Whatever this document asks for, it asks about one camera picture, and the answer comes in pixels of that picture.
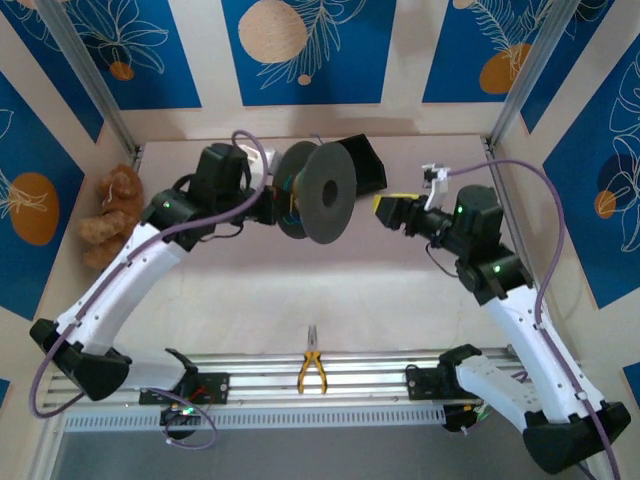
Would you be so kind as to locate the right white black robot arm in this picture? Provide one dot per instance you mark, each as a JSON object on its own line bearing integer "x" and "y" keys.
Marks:
{"x": 525, "y": 330}

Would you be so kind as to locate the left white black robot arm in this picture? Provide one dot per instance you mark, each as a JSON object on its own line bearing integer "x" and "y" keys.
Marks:
{"x": 115, "y": 285}

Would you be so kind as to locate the black two-compartment bin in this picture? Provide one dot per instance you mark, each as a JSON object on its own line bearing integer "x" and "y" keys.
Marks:
{"x": 367, "y": 170}

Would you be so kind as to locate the brown teddy bear plush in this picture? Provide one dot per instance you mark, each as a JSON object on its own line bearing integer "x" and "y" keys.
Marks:
{"x": 117, "y": 215}

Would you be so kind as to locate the black controller box with LED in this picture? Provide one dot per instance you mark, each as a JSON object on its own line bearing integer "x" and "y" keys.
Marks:
{"x": 177, "y": 417}
{"x": 455, "y": 417}

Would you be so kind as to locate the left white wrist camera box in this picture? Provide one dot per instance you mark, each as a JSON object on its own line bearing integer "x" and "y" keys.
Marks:
{"x": 257, "y": 160}

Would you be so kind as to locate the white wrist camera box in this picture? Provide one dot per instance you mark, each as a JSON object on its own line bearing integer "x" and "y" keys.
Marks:
{"x": 439, "y": 182}
{"x": 257, "y": 160}

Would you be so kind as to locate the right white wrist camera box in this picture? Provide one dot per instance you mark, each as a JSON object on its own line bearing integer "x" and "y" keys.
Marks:
{"x": 439, "y": 182}

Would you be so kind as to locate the aluminium side rail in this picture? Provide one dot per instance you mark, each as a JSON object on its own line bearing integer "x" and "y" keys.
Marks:
{"x": 502, "y": 170}
{"x": 137, "y": 159}

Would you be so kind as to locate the aluminium frame post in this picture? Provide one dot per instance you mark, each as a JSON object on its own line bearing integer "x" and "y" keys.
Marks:
{"x": 90, "y": 75}
{"x": 530, "y": 75}

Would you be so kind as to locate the aluminium mounting rail beam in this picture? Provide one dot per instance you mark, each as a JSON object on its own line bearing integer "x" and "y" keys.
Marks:
{"x": 360, "y": 380}

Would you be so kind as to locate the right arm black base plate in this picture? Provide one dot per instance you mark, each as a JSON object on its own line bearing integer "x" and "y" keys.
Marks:
{"x": 417, "y": 382}

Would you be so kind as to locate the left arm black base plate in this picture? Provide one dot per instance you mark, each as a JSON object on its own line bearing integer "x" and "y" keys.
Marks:
{"x": 220, "y": 387}

